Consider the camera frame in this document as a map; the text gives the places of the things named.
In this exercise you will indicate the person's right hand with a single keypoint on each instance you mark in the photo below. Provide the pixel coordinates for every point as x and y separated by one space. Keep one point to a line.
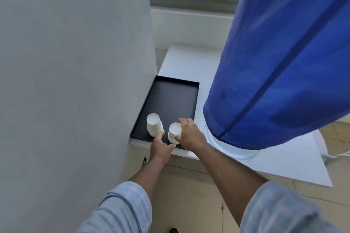
192 137

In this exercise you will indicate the large blue water bottle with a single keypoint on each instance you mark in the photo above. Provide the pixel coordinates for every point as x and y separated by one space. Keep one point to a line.
273 63

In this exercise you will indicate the person's left thumb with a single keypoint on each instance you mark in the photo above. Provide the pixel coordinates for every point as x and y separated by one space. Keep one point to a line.
170 147

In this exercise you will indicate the light blue checked left sleeve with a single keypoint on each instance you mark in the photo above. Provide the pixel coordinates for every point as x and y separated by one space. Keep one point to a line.
123 211

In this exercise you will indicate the person's black shoe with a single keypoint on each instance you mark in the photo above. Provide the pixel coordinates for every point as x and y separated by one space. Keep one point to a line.
173 230

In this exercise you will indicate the person's left hand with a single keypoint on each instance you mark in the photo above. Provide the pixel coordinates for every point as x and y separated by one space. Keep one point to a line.
159 151

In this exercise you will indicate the person's left forearm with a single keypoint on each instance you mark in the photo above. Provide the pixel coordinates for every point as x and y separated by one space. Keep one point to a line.
147 178

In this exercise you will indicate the person's right forearm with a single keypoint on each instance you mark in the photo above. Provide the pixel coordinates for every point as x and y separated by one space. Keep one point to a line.
227 175

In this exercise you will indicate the white paper cup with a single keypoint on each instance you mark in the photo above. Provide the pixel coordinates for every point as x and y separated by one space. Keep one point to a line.
174 130
154 126

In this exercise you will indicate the light blue checked right sleeve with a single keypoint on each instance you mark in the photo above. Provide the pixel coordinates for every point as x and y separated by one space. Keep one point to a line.
284 211

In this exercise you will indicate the light blue checked sleeve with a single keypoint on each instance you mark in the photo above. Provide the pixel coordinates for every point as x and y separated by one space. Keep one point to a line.
123 211
284 211

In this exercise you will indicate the person's right thumb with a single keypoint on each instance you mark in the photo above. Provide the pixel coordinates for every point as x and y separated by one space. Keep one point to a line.
176 140

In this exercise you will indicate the black rectangular tray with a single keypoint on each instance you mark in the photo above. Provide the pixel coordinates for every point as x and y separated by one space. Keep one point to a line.
172 99

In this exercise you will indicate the white water dispenser collar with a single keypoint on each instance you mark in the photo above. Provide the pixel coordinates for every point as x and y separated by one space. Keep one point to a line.
235 152

